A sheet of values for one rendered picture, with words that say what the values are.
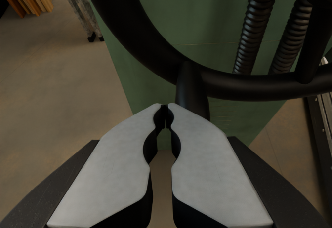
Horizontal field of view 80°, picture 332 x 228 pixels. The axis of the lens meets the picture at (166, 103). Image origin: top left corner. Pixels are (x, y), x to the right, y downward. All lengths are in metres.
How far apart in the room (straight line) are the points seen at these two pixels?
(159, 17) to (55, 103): 0.92
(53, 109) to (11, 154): 0.26
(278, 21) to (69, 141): 0.92
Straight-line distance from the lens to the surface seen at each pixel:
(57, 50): 1.48
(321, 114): 0.99
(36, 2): 1.87
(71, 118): 1.10
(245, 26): 0.24
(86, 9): 1.30
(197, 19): 0.37
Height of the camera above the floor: 0.85
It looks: 57 degrees down
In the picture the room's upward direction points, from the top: 5 degrees counter-clockwise
